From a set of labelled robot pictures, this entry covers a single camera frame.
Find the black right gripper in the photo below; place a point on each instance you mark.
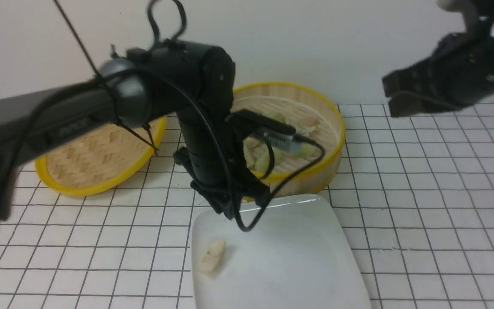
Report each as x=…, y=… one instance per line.
x=459, y=72

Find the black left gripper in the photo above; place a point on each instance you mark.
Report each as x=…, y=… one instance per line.
x=214, y=157

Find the beige steamed dumpling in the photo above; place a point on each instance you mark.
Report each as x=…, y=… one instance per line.
x=308, y=124
x=212, y=257

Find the green steamed dumpling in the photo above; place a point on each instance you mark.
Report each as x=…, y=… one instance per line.
x=261, y=160
x=307, y=150

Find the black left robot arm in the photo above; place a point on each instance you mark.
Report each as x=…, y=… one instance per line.
x=190, y=79

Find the white square ceramic plate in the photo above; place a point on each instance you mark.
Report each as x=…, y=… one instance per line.
x=296, y=257

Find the yellow rimmed bamboo steamer basket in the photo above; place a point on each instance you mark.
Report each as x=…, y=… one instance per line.
x=290, y=103

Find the yellow rimmed bamboo steamer lid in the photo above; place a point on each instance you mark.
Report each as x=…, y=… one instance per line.
x=100, y=160

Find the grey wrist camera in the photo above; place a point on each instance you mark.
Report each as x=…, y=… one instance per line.
x=280, y=141

